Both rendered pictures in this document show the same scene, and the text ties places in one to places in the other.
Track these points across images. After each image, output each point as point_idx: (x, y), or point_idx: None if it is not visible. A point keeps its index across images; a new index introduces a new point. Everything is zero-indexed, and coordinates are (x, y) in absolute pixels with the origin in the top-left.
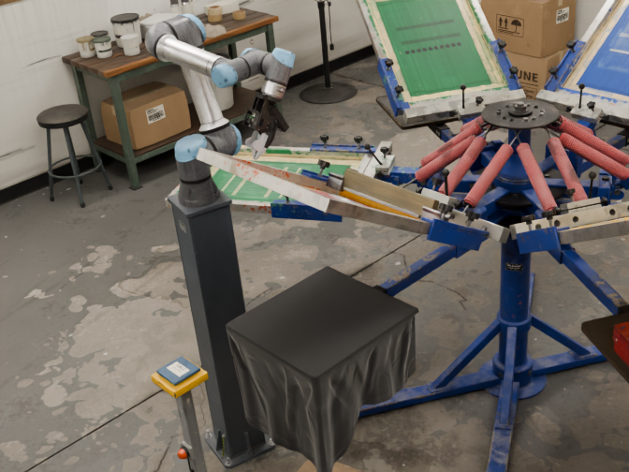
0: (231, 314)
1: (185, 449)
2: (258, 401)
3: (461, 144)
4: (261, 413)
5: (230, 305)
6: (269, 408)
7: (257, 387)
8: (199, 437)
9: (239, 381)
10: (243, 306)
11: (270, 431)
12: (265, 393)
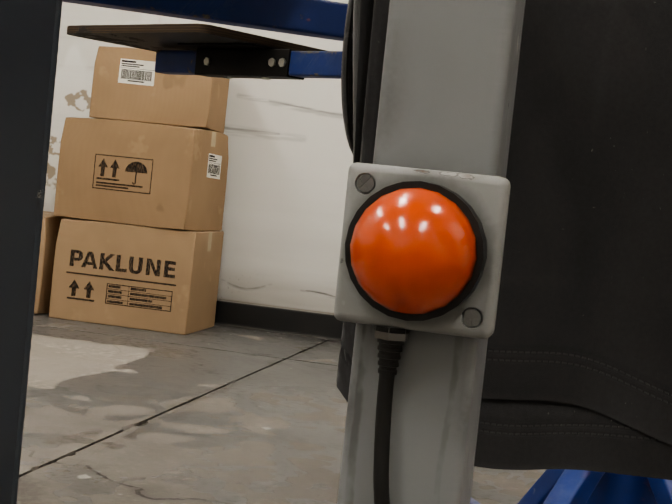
0: (5, 91)
1: (457, 195)
2: (519, 206)
3: None
4: (515, 305)
5: (11, 43)
6: (650, 198)
7: (561, 74)
8: (509, 141)
9: (373, 102)
10: (51, 83)
11: (577, 415)
12: (650, 79)
